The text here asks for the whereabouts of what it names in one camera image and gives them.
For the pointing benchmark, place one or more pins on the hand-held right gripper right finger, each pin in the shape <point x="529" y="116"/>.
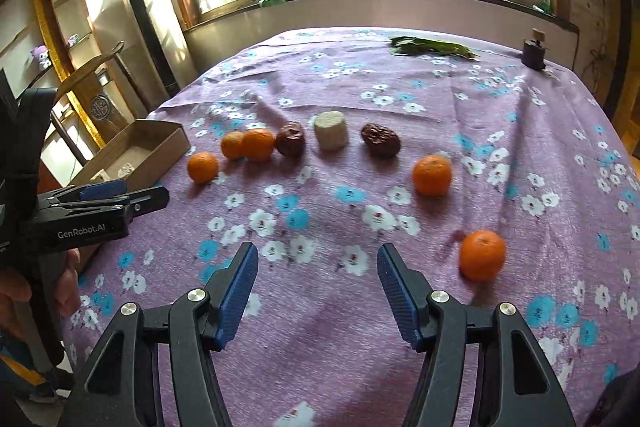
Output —
<point x="400" y="302"/>

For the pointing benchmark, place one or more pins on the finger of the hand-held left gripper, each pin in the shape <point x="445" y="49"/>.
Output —
<point x="147" y="199"/>
<point x="102" y="190"/>

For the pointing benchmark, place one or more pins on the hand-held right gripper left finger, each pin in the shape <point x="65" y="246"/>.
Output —
<point x="235" y="302"/>

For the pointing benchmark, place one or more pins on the brown cardboard box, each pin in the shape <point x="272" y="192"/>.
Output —
<point x="150" y="142"/>

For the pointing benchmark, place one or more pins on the orange mandarin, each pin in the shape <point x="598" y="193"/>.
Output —
<point x="231" y="145"/>
<point x="259" y="145"/>
<point x="202" y="167"/>
<point x="482" y="256"/>
<point x="432" y="176"/>

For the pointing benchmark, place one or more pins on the round red jujube date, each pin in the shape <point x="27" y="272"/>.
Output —
<point x="291" y="139"/>

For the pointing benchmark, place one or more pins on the long red jujube date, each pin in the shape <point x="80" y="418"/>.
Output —
<point x="381" y="140"/>

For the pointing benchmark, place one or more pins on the large peeled sugarcane piece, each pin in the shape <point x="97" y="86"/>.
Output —
<point x="330" y="130"/>

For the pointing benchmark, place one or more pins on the person's left hand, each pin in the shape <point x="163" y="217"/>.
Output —
<point x="15" y="302"/>

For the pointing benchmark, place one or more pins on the wooden chair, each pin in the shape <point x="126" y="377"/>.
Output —
<point x="102" y="107"/>

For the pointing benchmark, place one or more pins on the purple plush toy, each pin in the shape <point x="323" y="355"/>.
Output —
<point x="41" y="56"/>

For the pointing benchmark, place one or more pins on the purple floral tablecloth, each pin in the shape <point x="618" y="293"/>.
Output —
<point x="325" y="217"/>

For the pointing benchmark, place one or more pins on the tower air conditioner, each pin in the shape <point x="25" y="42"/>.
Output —
<point x="150" y="22"/>

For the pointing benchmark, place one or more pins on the green leafy vegetable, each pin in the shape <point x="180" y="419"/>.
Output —
<point x="432" y="47"/>

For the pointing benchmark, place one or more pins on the small dark corked jar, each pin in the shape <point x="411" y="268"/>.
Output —
<point x="534" y="53"/>

